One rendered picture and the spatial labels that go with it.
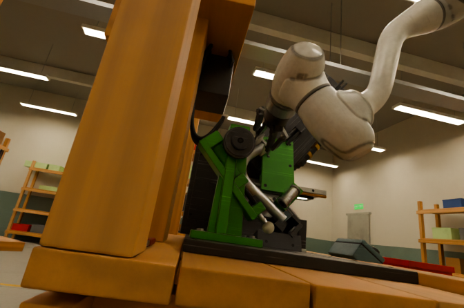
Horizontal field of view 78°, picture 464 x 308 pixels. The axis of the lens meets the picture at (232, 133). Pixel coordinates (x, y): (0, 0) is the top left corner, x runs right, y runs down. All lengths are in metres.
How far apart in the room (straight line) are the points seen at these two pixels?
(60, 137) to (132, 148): 10.59
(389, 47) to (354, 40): 5.09
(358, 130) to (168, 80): 0.42
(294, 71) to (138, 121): 0.42
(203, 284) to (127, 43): 0.29
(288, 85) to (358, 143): 0.20
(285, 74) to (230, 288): 0.49
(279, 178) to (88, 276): 0.76
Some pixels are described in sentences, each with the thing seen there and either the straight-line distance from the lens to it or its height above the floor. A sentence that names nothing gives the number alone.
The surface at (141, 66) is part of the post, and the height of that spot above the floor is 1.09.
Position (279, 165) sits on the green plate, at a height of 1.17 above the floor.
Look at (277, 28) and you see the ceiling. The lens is 5.31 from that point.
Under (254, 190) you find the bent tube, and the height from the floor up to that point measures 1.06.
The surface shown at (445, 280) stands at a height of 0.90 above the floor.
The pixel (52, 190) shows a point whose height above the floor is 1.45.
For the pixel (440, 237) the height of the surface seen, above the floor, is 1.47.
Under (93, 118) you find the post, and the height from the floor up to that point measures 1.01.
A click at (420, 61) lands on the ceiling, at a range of 6.66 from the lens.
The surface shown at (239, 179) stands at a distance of 0.68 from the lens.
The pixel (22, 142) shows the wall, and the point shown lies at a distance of 11.24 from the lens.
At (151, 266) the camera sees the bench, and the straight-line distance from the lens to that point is 0.32.
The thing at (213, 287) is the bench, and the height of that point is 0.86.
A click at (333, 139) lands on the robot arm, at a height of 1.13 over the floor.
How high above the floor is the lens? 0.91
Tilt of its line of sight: 19 degrees up
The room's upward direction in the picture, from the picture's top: 8 degrees clockwise
